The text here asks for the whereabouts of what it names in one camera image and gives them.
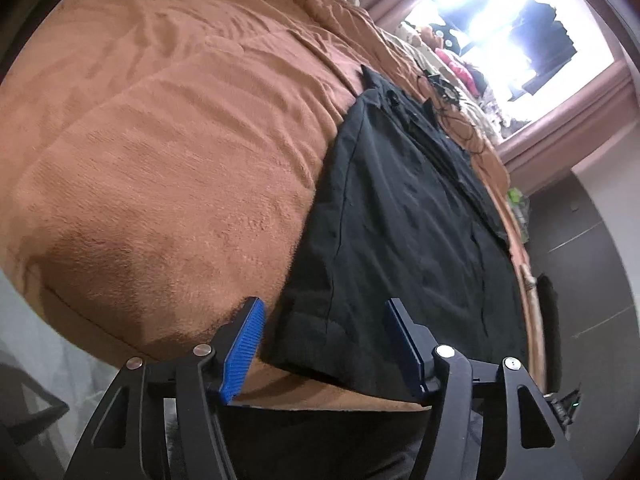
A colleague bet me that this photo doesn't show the black plush with round eyes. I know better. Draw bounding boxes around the black plush with round eyes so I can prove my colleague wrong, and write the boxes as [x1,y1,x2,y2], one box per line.
[432,22,468,53]

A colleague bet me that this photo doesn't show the folded black clothes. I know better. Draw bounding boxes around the folded black clothes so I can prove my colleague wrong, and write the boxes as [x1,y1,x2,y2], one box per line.
[537,272,562,393]

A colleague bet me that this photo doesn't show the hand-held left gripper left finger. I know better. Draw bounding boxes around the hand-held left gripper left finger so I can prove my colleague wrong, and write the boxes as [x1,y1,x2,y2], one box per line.
[65,296,266,480]

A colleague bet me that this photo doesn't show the pink cloth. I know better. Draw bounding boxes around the pink cloth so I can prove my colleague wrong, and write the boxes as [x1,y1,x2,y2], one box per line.
[435,49,476,86]

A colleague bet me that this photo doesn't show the window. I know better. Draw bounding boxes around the window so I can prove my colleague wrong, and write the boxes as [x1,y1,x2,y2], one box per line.
[400,0,616,136]

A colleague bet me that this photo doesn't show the black jacket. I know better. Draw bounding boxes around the black jacket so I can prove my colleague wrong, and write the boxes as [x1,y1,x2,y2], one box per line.
[262,65,531,406]

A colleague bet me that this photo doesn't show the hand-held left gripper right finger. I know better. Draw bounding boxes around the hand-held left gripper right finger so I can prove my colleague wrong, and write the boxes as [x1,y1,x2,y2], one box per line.
[385,297,583,480]

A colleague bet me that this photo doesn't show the orange blanket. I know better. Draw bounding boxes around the orange blanket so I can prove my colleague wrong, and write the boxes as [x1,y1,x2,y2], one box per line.
[0,0,526,411]

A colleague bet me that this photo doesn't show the black cable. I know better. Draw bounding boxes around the black cable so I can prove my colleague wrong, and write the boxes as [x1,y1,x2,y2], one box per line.
[417,72,488,156]

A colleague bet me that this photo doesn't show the dark hanging garment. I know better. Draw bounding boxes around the dark hanging garment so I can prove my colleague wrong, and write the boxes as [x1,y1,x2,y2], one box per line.
[520,0,578,63]

